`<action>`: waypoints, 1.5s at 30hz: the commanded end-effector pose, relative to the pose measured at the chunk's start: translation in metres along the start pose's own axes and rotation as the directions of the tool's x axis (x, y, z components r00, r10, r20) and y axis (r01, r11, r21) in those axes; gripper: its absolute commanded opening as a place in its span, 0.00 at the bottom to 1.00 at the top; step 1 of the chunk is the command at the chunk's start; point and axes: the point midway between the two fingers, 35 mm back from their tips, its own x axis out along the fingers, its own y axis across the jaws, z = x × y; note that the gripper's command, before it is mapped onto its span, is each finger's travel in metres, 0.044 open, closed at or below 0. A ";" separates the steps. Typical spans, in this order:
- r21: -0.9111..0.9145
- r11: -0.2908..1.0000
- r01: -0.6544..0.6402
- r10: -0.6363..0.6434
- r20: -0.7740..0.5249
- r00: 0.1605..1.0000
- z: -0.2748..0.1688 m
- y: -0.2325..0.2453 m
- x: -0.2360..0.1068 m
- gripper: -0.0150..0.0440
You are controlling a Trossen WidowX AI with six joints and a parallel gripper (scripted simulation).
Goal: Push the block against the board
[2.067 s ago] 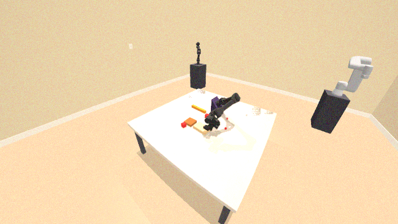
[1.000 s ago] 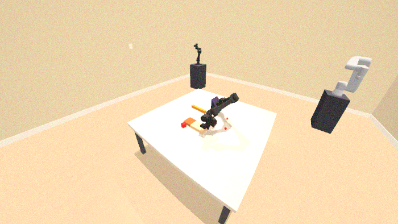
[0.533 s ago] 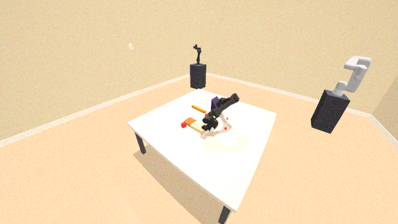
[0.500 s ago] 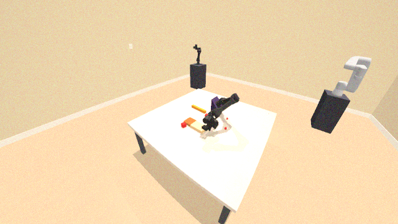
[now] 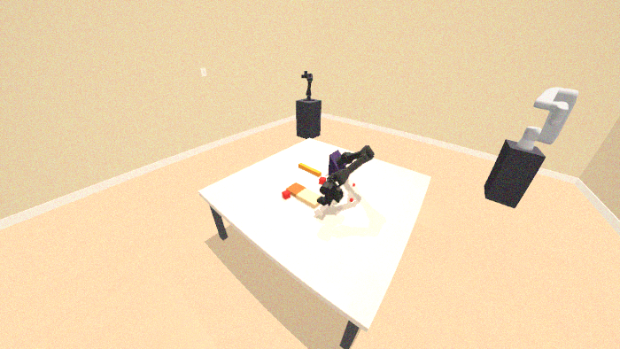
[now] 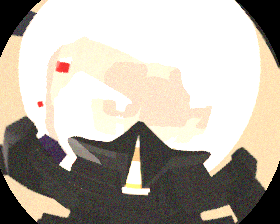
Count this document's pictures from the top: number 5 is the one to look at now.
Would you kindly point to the yellow rectangular bar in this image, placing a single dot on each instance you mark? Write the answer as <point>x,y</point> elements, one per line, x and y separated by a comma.
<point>309,169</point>

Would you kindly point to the orange square block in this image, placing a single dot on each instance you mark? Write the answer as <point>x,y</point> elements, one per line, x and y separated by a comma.
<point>295,189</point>

